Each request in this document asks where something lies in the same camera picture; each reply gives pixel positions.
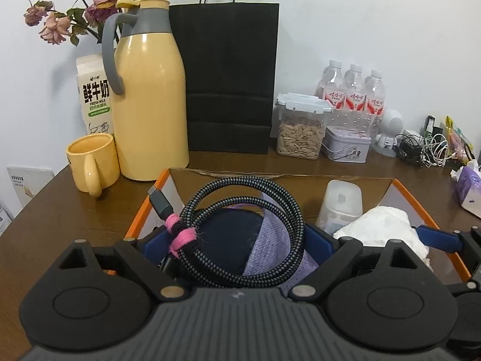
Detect yellow thermos jug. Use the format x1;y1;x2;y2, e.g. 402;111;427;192
102;0;190;181

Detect clear seed container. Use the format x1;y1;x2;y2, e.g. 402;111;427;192
274;92;334;161

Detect black paper bag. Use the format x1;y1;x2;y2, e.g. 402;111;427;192
169;0;280;155

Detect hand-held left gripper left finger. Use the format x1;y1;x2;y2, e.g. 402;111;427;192
56;229;188;301

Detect white robot speaker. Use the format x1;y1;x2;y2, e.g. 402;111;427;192
373;109;405;158

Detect white cloth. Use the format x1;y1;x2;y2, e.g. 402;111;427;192
333;206;431;264

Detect white tin box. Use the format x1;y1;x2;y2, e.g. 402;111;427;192
322;125;373;164

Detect yellow mug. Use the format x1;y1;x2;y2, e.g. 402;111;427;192
66;133;121;198

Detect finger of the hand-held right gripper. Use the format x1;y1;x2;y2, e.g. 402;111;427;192
415;225;481;258
449;267;481;298

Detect clear water bottle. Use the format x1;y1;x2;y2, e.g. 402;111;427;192
315;59;346;128
364;69;387;140
344;64;366;130

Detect white milk carton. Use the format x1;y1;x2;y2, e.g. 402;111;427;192
75;53;115;136

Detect clear cotton swab box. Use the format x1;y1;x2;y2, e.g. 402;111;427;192
315;180;363;236

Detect tangle of charger cables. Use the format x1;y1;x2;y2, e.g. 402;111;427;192
394;129;450;168

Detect purple fabric pouch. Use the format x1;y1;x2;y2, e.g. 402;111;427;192
225;195;321;295

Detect purple tissue pack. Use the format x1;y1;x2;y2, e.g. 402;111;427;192
450;159;481;219

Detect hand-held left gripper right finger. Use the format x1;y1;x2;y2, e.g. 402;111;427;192
287;224;433;302

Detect white paper sheet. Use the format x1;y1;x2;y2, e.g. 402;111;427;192
0;199;13;236

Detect red cardboard box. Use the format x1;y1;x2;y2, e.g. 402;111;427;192
124;167;473;283

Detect navy zip pouch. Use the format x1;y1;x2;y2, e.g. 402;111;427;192
195;208;264;276

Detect colourful snack packets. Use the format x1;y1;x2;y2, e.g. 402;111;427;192
445;115;475;166

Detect braided cable with pink tie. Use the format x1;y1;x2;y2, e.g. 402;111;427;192
147;178;306;288

